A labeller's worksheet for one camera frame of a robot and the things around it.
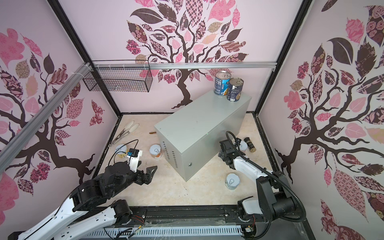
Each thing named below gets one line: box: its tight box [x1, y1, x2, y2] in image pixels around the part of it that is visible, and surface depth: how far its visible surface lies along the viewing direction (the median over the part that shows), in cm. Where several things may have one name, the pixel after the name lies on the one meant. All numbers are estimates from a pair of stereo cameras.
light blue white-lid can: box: [225, 173, 240, 191], surface depth 82 cm
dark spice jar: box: [244, 137, 257, 153], surface depth 99 cm
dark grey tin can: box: [226, 77, 244, 102], surface depth 75 cm
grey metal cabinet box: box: [154, 91, 252, 182], surface depth 71 cm
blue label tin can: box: [214, 70, 232, 96], surface depth 79 cm
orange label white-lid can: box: [149, 144, 163, 159], surface depth 94 cm
